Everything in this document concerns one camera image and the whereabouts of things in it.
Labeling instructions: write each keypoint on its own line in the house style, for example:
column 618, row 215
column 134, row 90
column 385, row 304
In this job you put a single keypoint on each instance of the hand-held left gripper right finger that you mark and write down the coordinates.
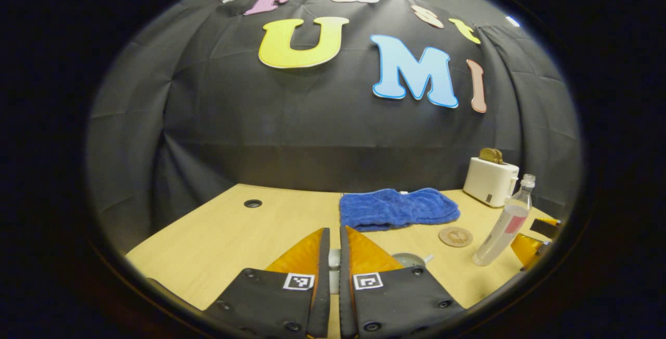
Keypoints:
column 346, row 297

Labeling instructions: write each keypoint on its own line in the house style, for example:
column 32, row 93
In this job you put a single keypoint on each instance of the clear water bottle red label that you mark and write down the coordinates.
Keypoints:
column 502, row 230

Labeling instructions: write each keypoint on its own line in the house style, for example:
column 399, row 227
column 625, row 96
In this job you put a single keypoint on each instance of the white teacup lid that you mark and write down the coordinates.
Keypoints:
column 334, row 258

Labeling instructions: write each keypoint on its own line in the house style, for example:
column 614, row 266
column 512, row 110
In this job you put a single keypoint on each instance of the white teacup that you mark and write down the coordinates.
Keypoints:
column 408, row 260

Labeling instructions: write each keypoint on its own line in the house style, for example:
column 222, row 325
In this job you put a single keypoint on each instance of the blue towel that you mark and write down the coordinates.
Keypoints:
column 395, row 208

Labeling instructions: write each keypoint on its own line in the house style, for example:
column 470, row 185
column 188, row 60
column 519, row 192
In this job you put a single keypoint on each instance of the round wooden coaster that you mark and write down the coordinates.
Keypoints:
column 456, row 236

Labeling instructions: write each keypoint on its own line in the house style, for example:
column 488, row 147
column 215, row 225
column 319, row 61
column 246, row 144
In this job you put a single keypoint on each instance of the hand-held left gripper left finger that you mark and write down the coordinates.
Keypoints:
column 322, row 287

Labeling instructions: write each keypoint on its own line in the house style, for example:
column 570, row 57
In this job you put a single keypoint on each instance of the white toaster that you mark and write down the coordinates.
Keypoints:
column 489, row 180

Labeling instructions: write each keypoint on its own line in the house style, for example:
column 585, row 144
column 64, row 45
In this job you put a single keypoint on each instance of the brown toast slice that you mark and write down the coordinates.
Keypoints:
column 490, row 155

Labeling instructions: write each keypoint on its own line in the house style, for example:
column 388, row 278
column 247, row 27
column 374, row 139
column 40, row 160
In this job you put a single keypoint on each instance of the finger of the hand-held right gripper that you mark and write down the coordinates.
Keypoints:
column 546, row 228
column 528, row 250

